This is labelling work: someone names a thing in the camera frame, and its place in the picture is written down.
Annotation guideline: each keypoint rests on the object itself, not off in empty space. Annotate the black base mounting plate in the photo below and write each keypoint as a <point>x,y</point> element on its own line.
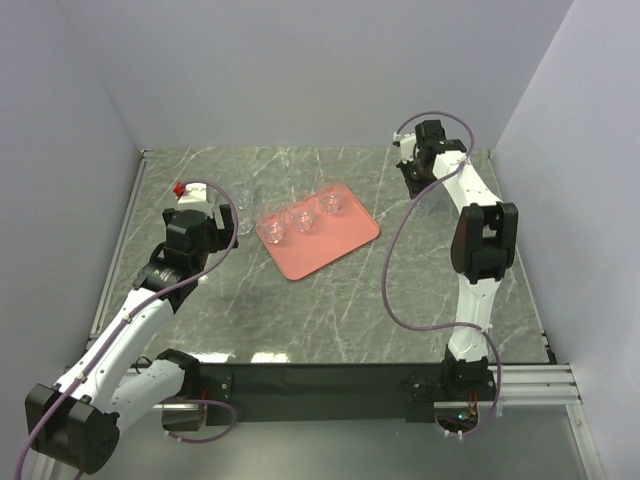
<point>280,392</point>

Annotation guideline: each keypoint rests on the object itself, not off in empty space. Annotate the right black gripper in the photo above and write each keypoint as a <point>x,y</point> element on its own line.
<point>414,189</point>

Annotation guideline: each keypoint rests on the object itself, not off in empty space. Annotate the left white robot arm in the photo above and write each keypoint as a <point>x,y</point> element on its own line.
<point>80,419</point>

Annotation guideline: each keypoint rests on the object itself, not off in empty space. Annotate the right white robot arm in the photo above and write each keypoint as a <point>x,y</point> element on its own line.
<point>482,249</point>

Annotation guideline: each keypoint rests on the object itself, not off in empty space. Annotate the aluminium frame rail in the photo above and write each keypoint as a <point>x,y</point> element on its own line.
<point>518,385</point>

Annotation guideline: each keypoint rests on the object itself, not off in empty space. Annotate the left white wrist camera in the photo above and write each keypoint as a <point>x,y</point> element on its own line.
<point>193,196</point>

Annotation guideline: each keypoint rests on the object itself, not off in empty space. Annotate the pink plastic tray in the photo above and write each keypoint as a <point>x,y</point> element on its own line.
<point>331,237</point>

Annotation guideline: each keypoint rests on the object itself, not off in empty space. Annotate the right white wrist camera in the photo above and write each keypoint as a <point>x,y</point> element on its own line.
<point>406,144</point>

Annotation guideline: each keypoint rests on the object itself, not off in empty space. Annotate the clear glass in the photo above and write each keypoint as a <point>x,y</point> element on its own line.
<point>427,207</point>
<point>270,223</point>
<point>245,196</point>
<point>245,225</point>
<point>302,215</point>
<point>330,194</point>

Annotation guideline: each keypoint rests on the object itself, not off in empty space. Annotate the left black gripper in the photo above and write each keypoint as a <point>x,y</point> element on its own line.
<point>220,236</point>

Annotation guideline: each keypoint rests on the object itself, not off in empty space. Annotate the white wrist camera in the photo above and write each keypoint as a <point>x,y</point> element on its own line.
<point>193,196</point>
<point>406,144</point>

